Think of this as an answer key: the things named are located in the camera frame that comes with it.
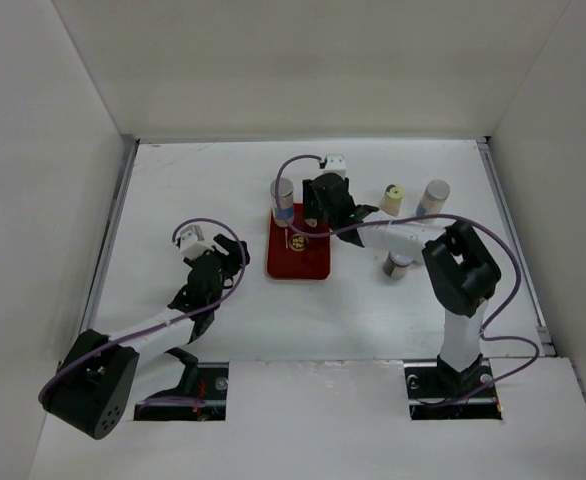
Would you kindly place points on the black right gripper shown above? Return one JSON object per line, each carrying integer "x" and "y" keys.
{"x": 310, "y": 195}

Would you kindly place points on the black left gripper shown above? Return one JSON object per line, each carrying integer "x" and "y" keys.
{"x": 232, "y": 249}

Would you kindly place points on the silver-lid jar blue label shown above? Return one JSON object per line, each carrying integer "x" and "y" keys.
{"x": 283, "y": 202}

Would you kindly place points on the yellow-lid condiment bottle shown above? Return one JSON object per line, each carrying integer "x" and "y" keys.
{"x": 392, "y": 199}

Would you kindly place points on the white-lid jar red label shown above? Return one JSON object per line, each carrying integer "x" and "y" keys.
{"x": 396, "y": 266}

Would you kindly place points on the silver-lid jar white contents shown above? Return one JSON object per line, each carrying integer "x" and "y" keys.
{"x": 432, "y": 201}

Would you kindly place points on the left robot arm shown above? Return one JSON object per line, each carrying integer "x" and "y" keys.
{"x": 92, "y": 386}

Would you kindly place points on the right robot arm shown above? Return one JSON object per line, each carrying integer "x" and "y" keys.
{"x": 462, "y": 272}

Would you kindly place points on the red rectangular tray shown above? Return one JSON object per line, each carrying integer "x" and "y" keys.
{"x": 295, "y": 256}

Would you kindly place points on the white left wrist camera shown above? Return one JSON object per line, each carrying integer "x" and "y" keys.
{"x": 191, "y": 242}

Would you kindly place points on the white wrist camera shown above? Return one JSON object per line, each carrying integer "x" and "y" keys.
{"x": 191, "y": 242}
{"x": 333, "y": 163}

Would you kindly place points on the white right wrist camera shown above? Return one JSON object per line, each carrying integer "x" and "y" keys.
{"x": 333, "y": 163}

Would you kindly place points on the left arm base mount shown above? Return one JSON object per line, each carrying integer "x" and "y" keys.
{"x": 199, "y": 396}

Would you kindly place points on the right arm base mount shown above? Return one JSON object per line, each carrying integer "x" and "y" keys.
{"x": 437, "y": 392}

